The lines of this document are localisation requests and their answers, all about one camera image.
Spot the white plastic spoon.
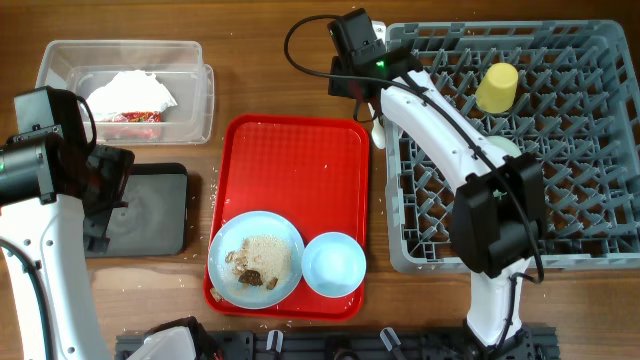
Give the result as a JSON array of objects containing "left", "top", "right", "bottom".
[{"left": 368, "top": 104, "right": 386, "bottom": 149}]

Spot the red candy wrapper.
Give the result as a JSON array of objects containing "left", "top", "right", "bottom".
[{"left": 102, "top": 111, "right": 162, "bottom": 141}]

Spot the white paper napkin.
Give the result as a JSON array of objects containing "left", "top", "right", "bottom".
[{"left": 87, "top": 70, "right": 178, "bottom": 122}]

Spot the yellow plastic cup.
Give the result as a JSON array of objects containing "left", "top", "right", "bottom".
[{"left": 475, "top": 63, "right": 519, "bottom": 114}]

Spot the mint green bowl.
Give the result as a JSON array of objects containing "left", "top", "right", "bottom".
[{"left": 487, "top": 136, "right": 522, "bottom": 158}]

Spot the grey dishwasher rack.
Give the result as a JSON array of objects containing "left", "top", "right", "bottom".
[{"left": 376, "top": 20, "right": 639, "bottom": 270}]

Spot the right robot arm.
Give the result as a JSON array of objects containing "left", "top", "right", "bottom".
[{"left": 328, "top": 9, "right": 547, "bottom": 356}]

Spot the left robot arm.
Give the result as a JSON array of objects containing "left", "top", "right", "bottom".
[{"left": 1, "top": 86, "right": 178, "bottom": 359}]

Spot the clear plastic waste bin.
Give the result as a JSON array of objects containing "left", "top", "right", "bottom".
[{"left": 36, "top": 40, "right": 215, "bottom": 146}]

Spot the black rectangular tray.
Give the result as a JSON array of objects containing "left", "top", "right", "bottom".
[{"left": 85, "top": 163, "right": 188, "bottom": 258}]

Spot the red plastic serving tray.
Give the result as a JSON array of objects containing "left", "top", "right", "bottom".
[{"left": 203, "top": 114, "right": 369, "bottom": 321}]

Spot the food scrap on tray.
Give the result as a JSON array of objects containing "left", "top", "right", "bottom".
[{"left": 210, "top": 287, "right": 223, "bottom": 302}]

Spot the large light blue plate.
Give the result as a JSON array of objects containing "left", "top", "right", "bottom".
[{"left": 207, "top": 211, "right": 305, "bottom": 310}]

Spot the small light blue bowl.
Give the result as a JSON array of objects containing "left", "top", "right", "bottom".
[{"left": 301, "top": 232, "right": 367, "bottom": 298}]

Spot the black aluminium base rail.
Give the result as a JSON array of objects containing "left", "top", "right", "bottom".
[{"left": 114, "top": 327, "right": 561, "bottom": 360}]

